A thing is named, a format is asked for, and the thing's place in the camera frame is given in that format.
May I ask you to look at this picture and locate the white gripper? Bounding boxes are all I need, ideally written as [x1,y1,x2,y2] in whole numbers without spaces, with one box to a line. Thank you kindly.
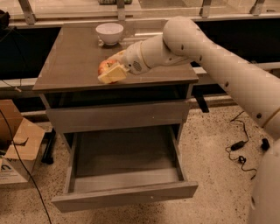
[108,41,151,82]

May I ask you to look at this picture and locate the red apple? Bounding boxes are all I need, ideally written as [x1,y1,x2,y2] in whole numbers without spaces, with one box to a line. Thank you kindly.
[98,59,117,84]

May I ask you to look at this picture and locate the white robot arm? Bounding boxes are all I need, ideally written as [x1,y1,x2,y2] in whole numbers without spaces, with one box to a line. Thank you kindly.
[98,17,280,224]

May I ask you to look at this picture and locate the grey drawer cabinet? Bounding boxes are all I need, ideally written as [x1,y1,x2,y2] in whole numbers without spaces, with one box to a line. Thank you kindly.
[33,24,198,148]

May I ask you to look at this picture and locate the closed grey top drawer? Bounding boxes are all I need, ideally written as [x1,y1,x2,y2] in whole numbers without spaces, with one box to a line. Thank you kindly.
[46,101,189,133]

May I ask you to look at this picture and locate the open grey middle drawer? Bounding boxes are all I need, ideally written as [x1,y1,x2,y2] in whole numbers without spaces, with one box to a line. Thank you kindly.
[52,125,198,213]

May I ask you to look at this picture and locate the white ceramic bowl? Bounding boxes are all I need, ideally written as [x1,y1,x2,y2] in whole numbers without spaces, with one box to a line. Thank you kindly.
[95,23,124,46]

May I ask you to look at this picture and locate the metal window railing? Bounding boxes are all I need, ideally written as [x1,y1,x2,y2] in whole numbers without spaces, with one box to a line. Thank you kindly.
[0,0,280,26]

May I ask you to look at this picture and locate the brown cardboard box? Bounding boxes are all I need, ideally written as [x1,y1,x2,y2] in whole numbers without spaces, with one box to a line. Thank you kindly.
[0,100,45,185]

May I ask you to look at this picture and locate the black cable on left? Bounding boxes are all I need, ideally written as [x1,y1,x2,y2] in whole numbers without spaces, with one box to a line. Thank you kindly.
[0,108,53,224]

